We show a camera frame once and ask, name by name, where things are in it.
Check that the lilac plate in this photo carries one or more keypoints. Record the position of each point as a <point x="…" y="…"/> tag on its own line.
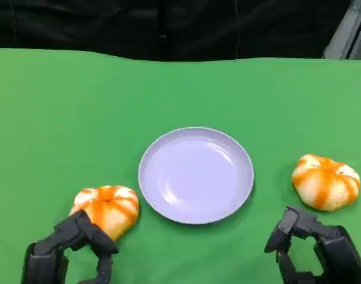
<point x="196" y="174"/>

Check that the black backdrop curtain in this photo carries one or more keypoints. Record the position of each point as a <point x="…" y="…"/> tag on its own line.
<point x="157" y="26"/>

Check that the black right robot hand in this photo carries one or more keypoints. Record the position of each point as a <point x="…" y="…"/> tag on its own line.
<point x="334" y="251"/>

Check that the grey metal frame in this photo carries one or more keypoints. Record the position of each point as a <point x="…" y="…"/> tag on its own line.
<point x="350" y="35"/>

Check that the green cloth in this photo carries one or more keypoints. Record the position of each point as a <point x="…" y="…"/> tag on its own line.
<point x="180" y="118"/>

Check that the orange white toy bread roll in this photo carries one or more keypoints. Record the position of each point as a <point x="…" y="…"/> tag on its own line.
<point x="109" y="207"/>
<point x="325" y="183"/>

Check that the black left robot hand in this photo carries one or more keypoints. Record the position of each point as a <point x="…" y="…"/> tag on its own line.
<point x="50" y="251"/>

